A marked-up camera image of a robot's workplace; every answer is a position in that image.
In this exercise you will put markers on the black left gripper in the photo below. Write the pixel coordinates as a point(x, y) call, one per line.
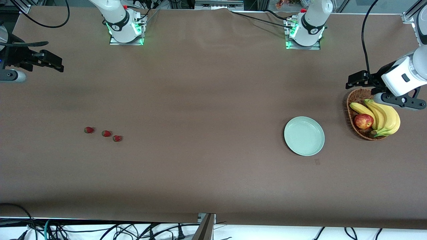
point(378, 77)

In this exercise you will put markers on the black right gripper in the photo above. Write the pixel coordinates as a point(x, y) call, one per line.
point(17, 55)

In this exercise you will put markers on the red strawberry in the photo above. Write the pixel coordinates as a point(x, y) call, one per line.
point(88, 130)
point(117, 138)
point(106, 133)

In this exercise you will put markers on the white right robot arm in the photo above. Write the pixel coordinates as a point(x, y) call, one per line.
point(116, 20)

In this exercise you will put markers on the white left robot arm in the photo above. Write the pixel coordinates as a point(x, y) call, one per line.
point(313, 20)

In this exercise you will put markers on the pale green plate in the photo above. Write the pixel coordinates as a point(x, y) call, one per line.
point(304, 136)

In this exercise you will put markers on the brown wicker basket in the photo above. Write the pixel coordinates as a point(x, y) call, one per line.
point(357, 95)

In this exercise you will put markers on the red apple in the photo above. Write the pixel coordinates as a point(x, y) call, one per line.
point(363, 121)

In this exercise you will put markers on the yellow banana bunch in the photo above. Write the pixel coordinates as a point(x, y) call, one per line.
point(388, 116)

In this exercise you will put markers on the grey background device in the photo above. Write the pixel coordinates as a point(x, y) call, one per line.
point(218, 4)

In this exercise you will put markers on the brown table cover sheet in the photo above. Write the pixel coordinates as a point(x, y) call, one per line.
point(200, 166)

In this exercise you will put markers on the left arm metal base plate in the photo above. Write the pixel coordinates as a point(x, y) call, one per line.
point(313, 48)

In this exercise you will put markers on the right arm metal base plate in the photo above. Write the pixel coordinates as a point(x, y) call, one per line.
point(113, 42)

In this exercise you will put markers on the aluminium frame profile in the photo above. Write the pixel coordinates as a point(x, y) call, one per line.
point(410, 13)
point(21, 6)

